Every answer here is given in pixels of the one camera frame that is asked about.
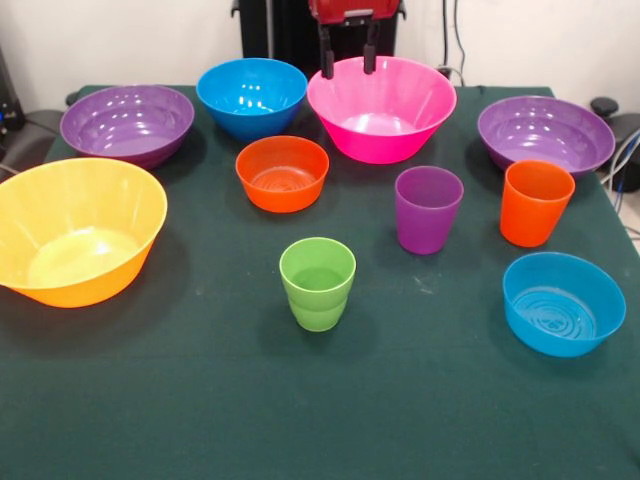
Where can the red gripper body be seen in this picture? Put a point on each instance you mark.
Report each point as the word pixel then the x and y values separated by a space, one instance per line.
pixel 350 9

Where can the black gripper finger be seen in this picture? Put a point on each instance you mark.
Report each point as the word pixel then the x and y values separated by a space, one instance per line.
pixel 369 60
pixel 328 62

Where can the deep blue plastic bowl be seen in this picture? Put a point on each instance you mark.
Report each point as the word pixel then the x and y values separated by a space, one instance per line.
pixel 250 122

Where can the pink plastic bowl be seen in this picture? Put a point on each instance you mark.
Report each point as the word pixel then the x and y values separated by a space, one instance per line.
pixel 380 145

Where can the orange plastic bowl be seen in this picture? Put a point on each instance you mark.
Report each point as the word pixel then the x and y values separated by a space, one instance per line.
pixel 280 197

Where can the purple plastic cup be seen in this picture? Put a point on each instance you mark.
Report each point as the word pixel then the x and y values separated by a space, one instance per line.
pixel 425 225

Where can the purple plastic bowl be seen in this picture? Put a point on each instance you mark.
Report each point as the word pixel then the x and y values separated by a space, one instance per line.
pixel 545 152
pixel 125 147

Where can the orange plastic cup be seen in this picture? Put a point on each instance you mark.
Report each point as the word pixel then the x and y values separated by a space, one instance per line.
pixel 530 220

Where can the black round knob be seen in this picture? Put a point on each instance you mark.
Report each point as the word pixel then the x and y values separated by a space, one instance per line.
pixel 604 106

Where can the green plastic cup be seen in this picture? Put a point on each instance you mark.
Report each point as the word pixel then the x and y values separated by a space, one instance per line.
pixel 315 310

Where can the yellow plastic bowl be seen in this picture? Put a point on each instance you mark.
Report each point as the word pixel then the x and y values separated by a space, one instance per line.
pixel 75 260

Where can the black device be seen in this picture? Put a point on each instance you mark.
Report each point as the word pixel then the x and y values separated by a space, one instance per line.
pixel 10 115

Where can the low blue plastic bowl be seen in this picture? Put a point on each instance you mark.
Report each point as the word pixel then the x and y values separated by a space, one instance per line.
pixel 550 337

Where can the dark green table cloth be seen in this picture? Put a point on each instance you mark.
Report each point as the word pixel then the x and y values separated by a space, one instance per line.
pixel 320 400

